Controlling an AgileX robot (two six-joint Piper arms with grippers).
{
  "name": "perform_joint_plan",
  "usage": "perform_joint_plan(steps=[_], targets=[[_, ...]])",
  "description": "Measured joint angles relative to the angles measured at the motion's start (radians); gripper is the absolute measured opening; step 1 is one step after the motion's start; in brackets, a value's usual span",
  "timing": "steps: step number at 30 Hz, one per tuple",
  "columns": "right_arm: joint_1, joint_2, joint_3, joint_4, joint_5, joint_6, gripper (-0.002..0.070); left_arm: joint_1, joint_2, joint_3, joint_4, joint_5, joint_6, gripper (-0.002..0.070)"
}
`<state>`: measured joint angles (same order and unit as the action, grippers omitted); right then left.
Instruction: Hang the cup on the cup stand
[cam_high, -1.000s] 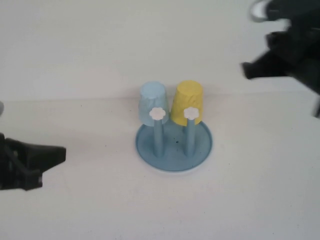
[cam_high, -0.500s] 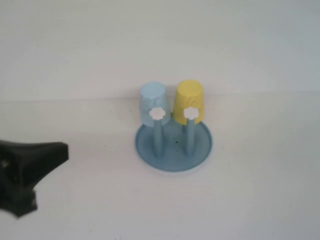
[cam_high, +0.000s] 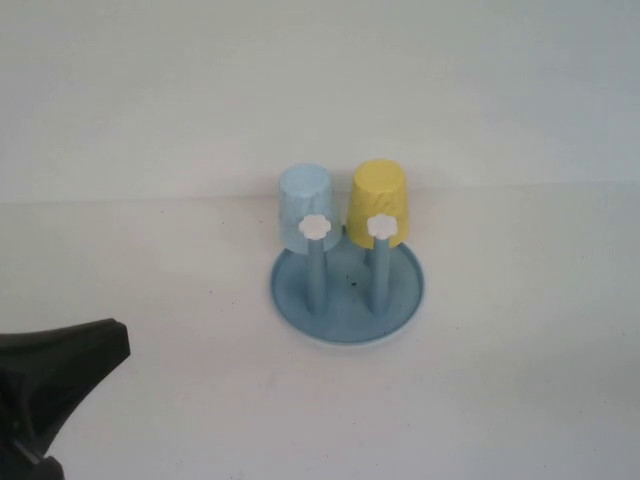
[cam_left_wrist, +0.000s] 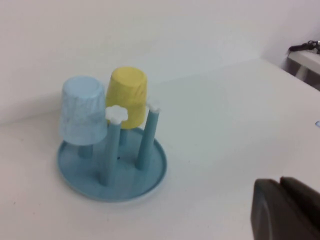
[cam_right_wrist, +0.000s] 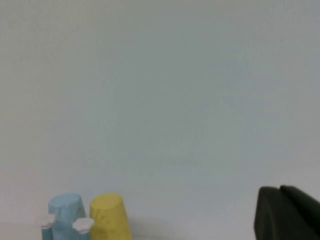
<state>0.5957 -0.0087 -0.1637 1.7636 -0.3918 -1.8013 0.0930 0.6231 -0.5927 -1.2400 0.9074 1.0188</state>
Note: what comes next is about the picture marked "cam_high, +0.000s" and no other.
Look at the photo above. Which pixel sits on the blue cup stand white caps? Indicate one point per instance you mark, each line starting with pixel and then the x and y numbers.
pixel 345 315

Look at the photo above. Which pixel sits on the light blue plastic cup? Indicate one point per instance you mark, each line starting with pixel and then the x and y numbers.
pixel 305 195

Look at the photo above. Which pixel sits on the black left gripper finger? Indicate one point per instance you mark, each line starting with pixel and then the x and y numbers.
pixel 30 467
pixel 50 370

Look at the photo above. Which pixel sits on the yellow plastic cup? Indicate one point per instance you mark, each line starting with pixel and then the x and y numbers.
pixel 377 195

